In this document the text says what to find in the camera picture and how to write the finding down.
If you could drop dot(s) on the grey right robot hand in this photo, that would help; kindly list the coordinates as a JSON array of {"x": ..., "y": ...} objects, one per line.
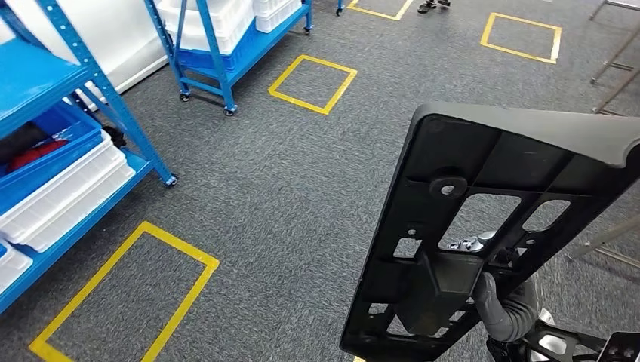
[{"x": 510, "y": 325}]

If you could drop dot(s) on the black plastic license plate bracket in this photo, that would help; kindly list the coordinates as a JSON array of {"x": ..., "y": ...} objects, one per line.
[{"x": 450, "y": 150}]

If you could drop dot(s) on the blue metal shelf rack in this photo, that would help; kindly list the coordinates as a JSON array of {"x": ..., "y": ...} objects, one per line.
[
  {"x": 220, "y": 75},
  {"x": 30, "y": 80}
]

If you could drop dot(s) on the yellow floor tape square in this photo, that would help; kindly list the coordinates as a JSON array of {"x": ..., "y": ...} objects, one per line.
[
  {"x": 555, "y": 42},
  {"x": 300, "y": 102},
  {"x": 195, "y": 260}
]

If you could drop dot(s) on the person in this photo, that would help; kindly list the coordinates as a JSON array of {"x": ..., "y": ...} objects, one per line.
[{"x": 429, "y": 6}]

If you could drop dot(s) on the blue plastic bin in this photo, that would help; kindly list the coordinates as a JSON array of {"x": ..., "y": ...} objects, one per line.
[
  {"x": 235, "y": 60},
  {"x": 75, "y": 145}
]

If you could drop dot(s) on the white car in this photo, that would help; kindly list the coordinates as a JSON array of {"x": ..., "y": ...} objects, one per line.
[{"x": 115, "y": 40}]

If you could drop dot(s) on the red object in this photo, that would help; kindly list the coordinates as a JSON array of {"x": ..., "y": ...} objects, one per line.
[{"x": 35, "y": 152}]

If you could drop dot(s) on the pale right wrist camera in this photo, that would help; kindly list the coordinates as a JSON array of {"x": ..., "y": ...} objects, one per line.
[{"x": 622, "y": 350}]

